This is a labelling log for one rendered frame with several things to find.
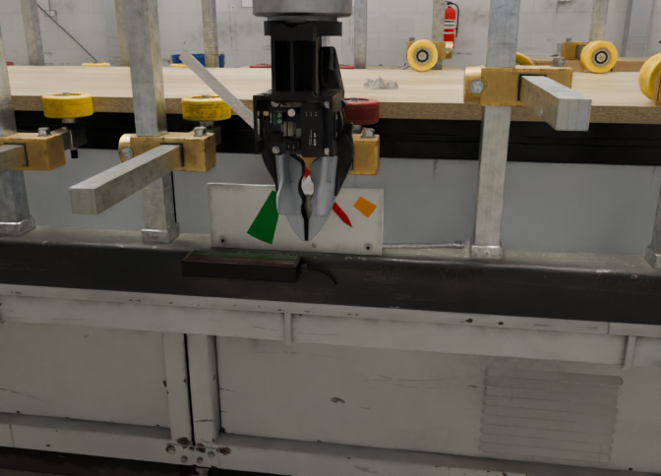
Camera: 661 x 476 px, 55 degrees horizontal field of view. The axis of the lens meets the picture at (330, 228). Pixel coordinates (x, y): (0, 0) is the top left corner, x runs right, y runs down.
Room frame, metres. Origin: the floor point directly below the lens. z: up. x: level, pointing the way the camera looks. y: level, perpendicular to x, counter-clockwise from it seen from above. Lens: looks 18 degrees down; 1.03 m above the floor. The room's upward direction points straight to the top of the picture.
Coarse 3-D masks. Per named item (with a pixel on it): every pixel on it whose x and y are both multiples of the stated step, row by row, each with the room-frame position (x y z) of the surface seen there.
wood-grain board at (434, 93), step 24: (24, 72) 1.71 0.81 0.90; (48, 72) 1.71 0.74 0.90; (72, 72) 1.71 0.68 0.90; (96, 72) 1.71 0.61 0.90; (120, 72) 1.71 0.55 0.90; (168, 72) 1.71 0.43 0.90; (192, 72) 1.71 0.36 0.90; (216, 72) 1.71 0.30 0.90; (240, 72) 1.71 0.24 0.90; (264, 72) 1.71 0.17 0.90; (360, 72) 1.71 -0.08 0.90; (384, 72) 1.71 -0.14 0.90; (408, 72) 1.71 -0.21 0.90; (432, 72) 1.71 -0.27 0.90; (456, 72) 1.71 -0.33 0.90; (576, 72) 1.71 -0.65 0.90; (624, 72) 1.71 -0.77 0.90; (24, 96) 1.17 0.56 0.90; (96, 96) 1.15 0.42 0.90; (120, 96) 1.14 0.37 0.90; (168, 96) 1.14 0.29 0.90; (240, 96) 1.14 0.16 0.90; (360, 96) 1.14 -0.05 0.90; (384, 96) 1.14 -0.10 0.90; (408, 96) 1.14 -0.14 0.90; (432, 96) 1.14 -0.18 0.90; (456, 96) 1.14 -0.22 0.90; (600, 96) 1.14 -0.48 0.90; (624, 96) 1.14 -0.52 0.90; (528, 120) 1.04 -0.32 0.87; (600, 120) 1.02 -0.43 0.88; (624, 120) 1.01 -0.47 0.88; (648, 120) 1.01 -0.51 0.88
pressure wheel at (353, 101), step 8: (352, 96) 1.04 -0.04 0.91; (352, 104) 1.00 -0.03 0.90; (360, 104) 1.00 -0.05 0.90; (368, 104) 1.00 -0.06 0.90; (376, 104) 1.01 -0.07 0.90; (344, 112) 1.00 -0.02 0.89; (352, 112) 1.00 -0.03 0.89; (360, 112) 1.00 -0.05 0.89; (368, 112) 1.00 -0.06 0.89; (376, 112) 1.01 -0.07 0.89; (352, 120) 1.00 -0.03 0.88; (360, 120) 1.00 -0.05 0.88; (368, 120) 1.00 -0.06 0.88; (376, 120) 1.01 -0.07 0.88; (360, 128) 1.03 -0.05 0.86
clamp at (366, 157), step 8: (352, 136) 0.91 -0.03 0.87; (360, 136) 0.91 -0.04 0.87; (376, 136) 0.91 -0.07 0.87; (360, 144) 0.88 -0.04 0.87; (368, 144) 0.87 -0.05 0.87; (376, 144) 0.87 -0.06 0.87; (360, 152) 0.88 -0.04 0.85; (368, 152) 0.87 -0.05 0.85; (376, 152) 0.87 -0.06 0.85; (304, 160) 0.89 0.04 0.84; (312, 160) 0.89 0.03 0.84; (352, 160) 0.88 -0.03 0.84; (360, 160) 0.88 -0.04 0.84; (368, 160) 0.87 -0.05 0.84; (376, 160) 0.87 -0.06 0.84; (352, 168) 0.88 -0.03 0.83; (360, 168) 0.88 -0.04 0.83; (368, 168) 0.87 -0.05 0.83; (376, 168) 0.87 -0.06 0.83
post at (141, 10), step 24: (144, 0) 0.93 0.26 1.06; (144, 24) 0.93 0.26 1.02; (144, 48) 0.93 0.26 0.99; (144, 72) 0.93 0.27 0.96; (144, 96) 0.93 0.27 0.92; (144, 120) 0.93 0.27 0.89; (144, 192) 0.93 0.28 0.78; (168, 192) 0.95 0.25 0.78; (144, 216) 0.93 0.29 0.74; (168, 216) 0.94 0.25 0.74
